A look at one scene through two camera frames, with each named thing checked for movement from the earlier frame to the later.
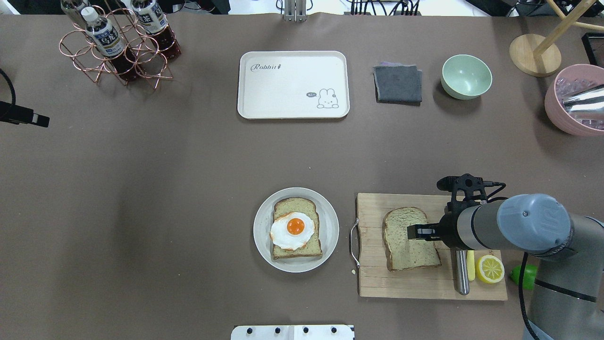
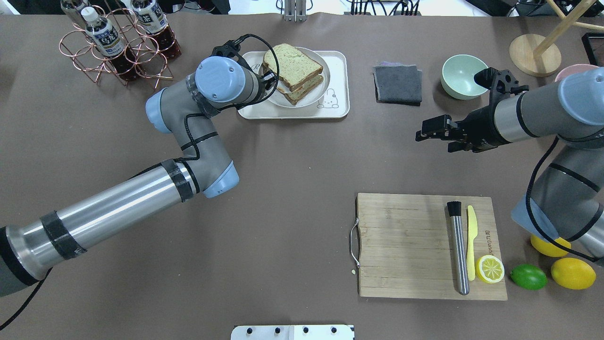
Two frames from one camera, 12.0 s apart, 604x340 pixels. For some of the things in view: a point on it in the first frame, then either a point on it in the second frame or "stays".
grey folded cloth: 395,83 stays
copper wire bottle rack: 116,43 stays
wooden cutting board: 437,282 stays
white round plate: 296,230 → 280,98
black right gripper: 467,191 → 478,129
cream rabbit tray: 297,84 stays
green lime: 530,272 stays
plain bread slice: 401,253 → 295,67
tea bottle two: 153,19 stays
